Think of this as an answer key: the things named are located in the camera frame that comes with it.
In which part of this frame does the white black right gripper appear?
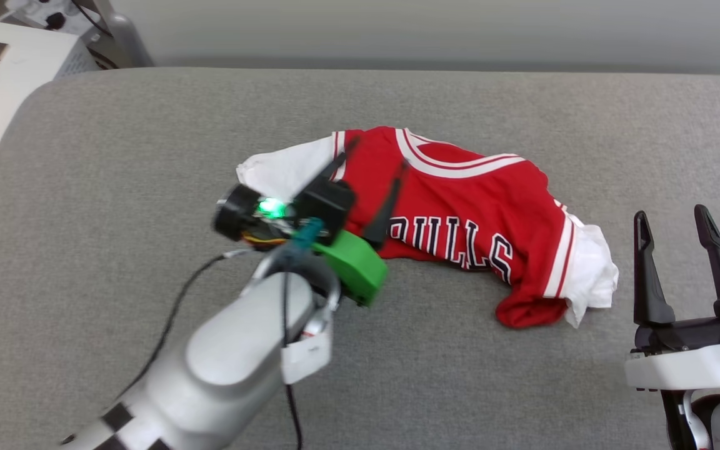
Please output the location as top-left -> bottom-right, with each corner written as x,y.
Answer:
624,204 -> 720,392

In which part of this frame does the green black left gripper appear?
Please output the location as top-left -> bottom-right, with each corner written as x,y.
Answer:
212,136 -> 410,308

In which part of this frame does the red white Bulls jersey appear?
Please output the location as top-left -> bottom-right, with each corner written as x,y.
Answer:
236,126 -> 620,330

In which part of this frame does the grey fabric sofa cushion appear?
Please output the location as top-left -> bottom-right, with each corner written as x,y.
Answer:
0,67 -> 720,450

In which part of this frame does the white box-shaped appliance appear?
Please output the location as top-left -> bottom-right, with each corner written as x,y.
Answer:
0,16 -> 102,204

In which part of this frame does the black cable with teal plug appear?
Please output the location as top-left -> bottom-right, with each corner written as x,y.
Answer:
277,217 -> 324,450

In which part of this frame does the thin black looping cable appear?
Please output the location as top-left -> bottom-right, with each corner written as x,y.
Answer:
116,249 -> 254,401

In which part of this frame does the grey device with black cables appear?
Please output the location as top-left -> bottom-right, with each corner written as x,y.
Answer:
2,0 -> 154,69

